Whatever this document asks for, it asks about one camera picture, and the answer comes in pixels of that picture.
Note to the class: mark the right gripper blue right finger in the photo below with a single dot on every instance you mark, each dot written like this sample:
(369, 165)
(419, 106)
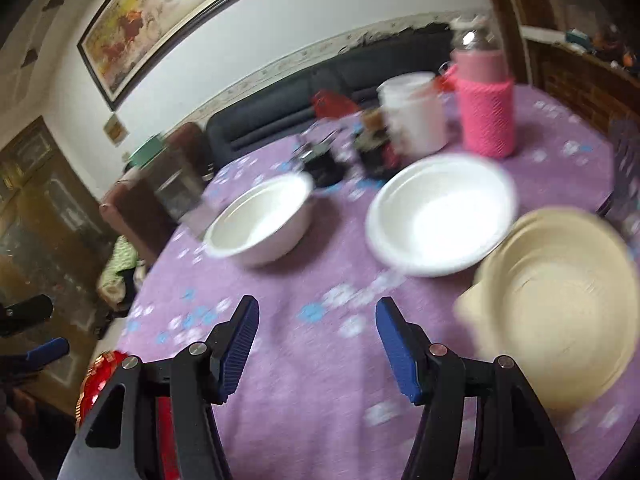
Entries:
(403, 350)

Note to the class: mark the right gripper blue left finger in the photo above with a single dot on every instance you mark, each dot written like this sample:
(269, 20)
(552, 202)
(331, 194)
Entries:
(231, 342)

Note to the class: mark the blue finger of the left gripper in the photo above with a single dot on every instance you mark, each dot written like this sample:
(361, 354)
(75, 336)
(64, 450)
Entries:
(24, 315)
(49, 352)

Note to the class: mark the white deep bowl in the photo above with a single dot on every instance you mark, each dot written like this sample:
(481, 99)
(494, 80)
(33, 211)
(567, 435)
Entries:
(263, 224)

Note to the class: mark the white shallow plate bowl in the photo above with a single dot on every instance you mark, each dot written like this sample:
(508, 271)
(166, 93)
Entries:
(441, 215)

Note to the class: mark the cream plastic bowl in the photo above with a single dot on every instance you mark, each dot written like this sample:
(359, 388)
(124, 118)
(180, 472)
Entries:
(560, 296)

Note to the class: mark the stack of red plates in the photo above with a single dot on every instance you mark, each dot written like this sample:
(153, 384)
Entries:
(98, 374)

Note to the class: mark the green patterned cloth pile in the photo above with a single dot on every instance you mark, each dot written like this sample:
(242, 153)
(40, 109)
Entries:
(117, 284)

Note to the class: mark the wooden glass door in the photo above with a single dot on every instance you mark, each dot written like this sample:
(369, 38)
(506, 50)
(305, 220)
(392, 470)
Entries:
(53, 242)

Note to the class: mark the clear green-lid water bottle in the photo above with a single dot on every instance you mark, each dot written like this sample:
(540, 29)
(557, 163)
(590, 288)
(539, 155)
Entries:
(175, 184)

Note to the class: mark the brown armchair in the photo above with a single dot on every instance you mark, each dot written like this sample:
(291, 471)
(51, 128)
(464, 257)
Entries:
(132, 210)

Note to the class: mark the dark jar with cork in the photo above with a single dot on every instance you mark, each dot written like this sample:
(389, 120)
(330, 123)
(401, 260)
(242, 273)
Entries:
(374, 148)

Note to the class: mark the black round tin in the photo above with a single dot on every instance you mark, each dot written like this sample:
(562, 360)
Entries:
(317, 160)

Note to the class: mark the pink knit sleeve bottle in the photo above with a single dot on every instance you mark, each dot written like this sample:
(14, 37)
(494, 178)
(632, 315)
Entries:
(484, 88)

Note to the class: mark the white plastic jar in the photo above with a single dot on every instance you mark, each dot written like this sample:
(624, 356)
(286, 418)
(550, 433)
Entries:
(414, 114)

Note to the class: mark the red plastic bag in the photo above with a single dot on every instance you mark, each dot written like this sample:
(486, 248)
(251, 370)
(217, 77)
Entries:
(331, 105)

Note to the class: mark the grey phone stand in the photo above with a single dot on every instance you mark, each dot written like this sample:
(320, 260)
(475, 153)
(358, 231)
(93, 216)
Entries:
(621, 208)

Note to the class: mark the black leather sofa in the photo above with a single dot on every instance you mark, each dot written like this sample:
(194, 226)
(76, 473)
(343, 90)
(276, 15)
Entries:
(287, 106)

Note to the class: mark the brown brick-pattern cabinet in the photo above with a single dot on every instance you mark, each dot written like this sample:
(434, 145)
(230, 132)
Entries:
(595, 90)

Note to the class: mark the framed horse painting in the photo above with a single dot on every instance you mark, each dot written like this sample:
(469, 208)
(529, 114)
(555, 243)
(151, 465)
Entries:
(125, 39)

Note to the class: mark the small yellow wall notice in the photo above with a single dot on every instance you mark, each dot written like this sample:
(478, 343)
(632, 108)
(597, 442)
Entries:
(115, 130)

